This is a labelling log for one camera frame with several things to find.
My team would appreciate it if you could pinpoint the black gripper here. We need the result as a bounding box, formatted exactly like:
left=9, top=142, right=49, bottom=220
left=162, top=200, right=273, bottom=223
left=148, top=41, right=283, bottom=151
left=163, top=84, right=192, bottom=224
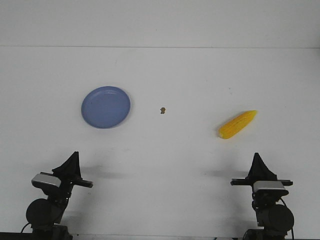
left=230, top=152, right=293, bottom=200
left=40, top=151, right=94, bottom=200

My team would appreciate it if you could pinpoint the yellow corn cob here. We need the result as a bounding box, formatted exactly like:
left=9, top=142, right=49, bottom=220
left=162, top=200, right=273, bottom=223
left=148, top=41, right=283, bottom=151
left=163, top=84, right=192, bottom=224
left=217, top=110, right=258, bottom=140

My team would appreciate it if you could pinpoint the blue round plate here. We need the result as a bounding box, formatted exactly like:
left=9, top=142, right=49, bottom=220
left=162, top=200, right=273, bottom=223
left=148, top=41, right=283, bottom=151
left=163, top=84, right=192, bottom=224
left=80, top=86, right=131, bottom=129

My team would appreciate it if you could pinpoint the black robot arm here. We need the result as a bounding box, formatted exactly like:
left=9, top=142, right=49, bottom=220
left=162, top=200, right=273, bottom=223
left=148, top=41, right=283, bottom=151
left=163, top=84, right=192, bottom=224
left=26, top=151, right=94, bottom=240
left=230, top=152, right=295, bottom=240

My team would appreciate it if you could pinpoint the small brown table stain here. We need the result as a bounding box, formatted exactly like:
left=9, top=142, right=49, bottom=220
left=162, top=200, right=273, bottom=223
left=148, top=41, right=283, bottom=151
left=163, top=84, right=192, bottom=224
left=160, top=107, right=167, bottom=115

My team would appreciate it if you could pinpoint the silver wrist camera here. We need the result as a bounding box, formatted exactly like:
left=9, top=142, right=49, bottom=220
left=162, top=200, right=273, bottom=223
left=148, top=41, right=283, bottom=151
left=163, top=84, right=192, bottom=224
left=253, top=180, right=285, bottom=193
left=31, top=173, right=61, bottom=189

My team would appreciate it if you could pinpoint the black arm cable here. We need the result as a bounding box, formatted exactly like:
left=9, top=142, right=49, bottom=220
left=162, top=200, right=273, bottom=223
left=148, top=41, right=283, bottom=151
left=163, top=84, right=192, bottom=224
left=279, top=197, right=296, bottom=240

